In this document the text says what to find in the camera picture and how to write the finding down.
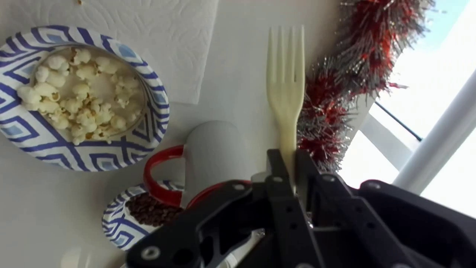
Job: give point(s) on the blue patterned popcorn paper bowl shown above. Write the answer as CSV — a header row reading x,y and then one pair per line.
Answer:
x,y
80,154

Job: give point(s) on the cream plastic fork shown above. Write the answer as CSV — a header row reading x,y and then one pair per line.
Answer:
x,y
285,94

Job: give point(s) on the coffee beans pile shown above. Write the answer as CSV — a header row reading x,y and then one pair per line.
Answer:
x,y
150,210

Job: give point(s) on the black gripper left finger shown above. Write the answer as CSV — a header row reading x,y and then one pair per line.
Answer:
x,y
239,228

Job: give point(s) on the white window mullion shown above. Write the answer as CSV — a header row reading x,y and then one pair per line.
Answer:
x,y
437,143

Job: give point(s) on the red silver tinsel garland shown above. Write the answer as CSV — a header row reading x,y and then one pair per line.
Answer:
x,y
358,54

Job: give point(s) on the white mug red interior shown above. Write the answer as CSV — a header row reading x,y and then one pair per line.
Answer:
x,y
218,154

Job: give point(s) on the popcorn pile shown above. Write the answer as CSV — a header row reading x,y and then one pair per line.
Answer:
x,y
80,94

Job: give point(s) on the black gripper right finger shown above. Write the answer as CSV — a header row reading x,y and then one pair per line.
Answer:
x,y
388,233

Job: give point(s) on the blue patterned beans paper bowl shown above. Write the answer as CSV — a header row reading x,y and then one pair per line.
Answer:
x,y
117,228

